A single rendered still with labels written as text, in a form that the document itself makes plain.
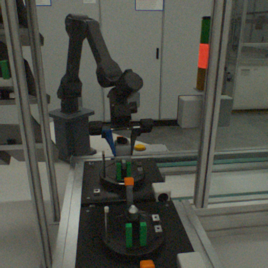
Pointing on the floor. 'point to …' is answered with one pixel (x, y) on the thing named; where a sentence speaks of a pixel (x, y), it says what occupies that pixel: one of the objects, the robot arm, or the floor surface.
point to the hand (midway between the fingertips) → (122, 144)
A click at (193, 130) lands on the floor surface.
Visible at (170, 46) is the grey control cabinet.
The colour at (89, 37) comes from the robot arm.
